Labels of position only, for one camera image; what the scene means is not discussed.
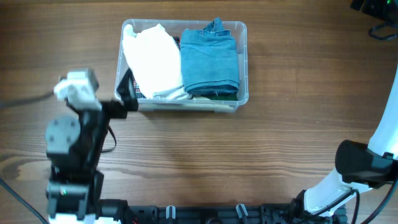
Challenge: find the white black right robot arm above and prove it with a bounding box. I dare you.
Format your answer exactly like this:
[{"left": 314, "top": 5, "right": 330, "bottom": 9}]
[{"left": 289, "top": 82, "right": 397, "bottom": 223}]

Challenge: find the dark green cloth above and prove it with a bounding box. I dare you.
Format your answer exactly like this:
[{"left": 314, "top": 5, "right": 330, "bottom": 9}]
[{"left": 203, "top": 93, "right": 238, "bottom": 101}]

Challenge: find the white cloth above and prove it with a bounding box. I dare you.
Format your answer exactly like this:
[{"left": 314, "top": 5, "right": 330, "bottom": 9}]
[{"left": 122, "top": 24, "right": 192, "bottom": 100}]

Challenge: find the red navy plaid cloth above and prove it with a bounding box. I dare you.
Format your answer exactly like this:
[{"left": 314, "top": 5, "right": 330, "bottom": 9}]
[{"left": 133, "top": 36, "right": 180, "bottom": 98}]

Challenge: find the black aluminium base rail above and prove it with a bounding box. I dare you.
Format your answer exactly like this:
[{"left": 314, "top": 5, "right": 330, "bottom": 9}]
[{"left": 124, "top": 203, "right": 348, "bottom": 224}]

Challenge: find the cream cloth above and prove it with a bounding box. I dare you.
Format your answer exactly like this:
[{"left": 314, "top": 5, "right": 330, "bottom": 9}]
[{"left": 138, "top": 97, "right": 236, "bottom": 113}]

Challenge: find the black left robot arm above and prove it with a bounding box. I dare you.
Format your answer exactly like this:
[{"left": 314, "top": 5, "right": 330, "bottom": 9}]
[{"left": 45, "top": 68, "right": 138, "bottom": 224}]

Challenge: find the clear plastic storage container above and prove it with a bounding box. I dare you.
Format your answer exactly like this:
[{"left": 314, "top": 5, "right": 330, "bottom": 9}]
[{"left": 122, "top": 19, "right": 249, "bottom": 113}]

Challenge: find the blue cloth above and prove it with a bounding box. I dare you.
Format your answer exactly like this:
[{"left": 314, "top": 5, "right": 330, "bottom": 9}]
[{"left": 180, "top": 17, "right": 239, "bottom": 95}]

